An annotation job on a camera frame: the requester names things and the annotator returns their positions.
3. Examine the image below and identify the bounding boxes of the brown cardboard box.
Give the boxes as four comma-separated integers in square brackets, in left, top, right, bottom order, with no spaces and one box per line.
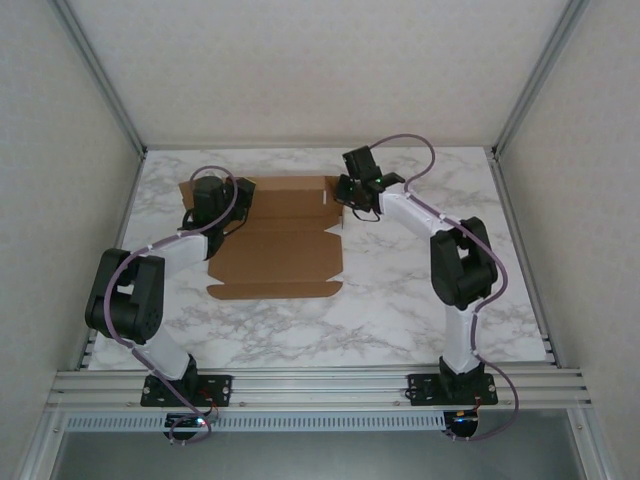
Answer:
[178,174,347,300]

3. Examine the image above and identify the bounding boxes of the small controller circuit board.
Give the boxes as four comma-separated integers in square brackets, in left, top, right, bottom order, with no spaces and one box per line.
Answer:
[164,412,212,435]
[446,408,484,437]

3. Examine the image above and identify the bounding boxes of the grey metal shelf panel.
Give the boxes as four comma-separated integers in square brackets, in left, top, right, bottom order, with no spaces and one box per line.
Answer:
[49,430,589,480]

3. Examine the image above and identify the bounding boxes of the thin aluminium table edge rail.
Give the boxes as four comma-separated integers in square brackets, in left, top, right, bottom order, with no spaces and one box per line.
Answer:
[143,143,496,151]

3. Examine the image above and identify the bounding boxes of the aluminium table side rail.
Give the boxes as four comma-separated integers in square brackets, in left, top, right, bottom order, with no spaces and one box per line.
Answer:
[485,147,560,370]
[77,147,149,372]

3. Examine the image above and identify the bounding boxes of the aluminium frame post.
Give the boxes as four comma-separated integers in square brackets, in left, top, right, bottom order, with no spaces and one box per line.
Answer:
[489,0,591,161]
[49,0,149,160]

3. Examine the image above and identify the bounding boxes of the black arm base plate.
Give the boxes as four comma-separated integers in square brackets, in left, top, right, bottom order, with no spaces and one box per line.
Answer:
[140,374,234,407]
[407,372,500,406]

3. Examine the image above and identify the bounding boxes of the wide aluminium mounting rail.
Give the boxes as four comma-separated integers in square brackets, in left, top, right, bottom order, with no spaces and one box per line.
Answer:
[47,367,594,414]

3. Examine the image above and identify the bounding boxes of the grey slotted cable duct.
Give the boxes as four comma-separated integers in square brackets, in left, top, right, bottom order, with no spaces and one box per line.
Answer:
[64,412,447,432]

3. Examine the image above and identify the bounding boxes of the short aluminium frame leg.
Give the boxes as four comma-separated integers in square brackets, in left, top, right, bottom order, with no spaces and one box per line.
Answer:
[19,407,69,480]
[567,407,619,480]

